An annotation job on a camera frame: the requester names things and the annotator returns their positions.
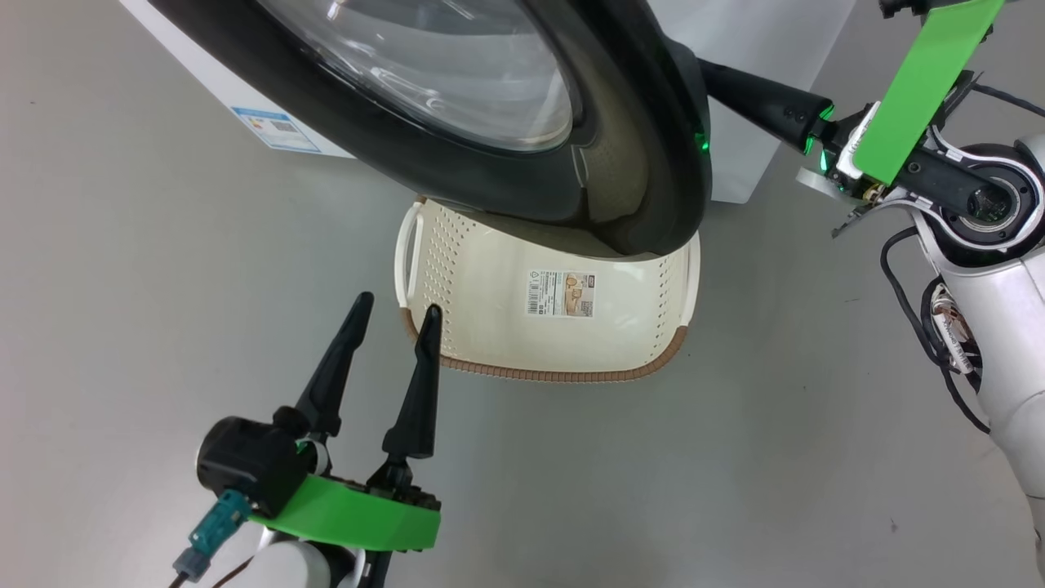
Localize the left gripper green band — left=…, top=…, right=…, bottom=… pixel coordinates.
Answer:
left=249, top=292, right=443, bottom=553

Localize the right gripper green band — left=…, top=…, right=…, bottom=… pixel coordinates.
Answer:
left=698, top=0, right=1007, bottom=203

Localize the black round glass door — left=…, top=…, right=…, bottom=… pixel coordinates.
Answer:
left=147, top=0, right=711, bottom=259

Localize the white front-load washing machine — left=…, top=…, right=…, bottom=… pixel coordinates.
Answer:
left=118, top=0, right=858, bottom=205

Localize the cream perforated laundry basket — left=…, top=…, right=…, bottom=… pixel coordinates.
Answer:
left=394, top=196, right=701, bottom=384

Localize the basket product label sticker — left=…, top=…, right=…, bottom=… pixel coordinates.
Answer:
left=525, top=271, right=598, bottom=319

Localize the blue energy label sticker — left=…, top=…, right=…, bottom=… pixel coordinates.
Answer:
left=231, top=106, right=322, bottom=154

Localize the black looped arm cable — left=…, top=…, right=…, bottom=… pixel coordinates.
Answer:
left=880, top=227, right=993, bottom=435

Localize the teal left cable connector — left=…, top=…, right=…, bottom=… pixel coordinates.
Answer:
left=167, top=488, right=251, bottom=588

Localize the thin brown cable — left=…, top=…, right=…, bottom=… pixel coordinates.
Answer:
left=211, top=555, right=256, bottom=588

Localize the thin black camera cable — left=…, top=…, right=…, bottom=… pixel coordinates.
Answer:
left=970, top=82, right=1045, bottom=118

